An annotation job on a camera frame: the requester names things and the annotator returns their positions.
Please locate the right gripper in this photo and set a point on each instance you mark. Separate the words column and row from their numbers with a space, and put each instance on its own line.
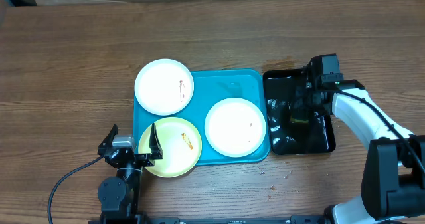
column 302, row 97

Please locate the white plate with crumbs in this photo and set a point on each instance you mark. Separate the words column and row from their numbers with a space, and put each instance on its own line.
column 235, row 127

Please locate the orange food scrap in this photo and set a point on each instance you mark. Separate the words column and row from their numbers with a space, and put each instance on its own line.
column 187, row 140

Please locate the white plate with red stain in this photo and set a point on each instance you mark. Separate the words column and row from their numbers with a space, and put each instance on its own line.
column 164, row 87

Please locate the teal plastic tray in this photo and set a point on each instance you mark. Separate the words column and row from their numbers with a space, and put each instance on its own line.
column 210, row 87

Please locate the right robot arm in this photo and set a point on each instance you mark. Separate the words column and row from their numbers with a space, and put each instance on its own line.
column 392, row 186

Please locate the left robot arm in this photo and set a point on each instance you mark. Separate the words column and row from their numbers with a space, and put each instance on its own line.
column 119, row 195

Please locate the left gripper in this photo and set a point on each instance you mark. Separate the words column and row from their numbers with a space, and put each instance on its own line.
column 157, row 153

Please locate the black rectangular water tray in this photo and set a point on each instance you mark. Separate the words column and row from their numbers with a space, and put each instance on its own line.
column 288, row 136

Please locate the green yellow sponge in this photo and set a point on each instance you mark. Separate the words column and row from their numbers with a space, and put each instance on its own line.
column 299, row 120

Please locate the yellow plate with food scrap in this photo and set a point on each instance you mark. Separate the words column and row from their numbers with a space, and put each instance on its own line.
column 178, row 158

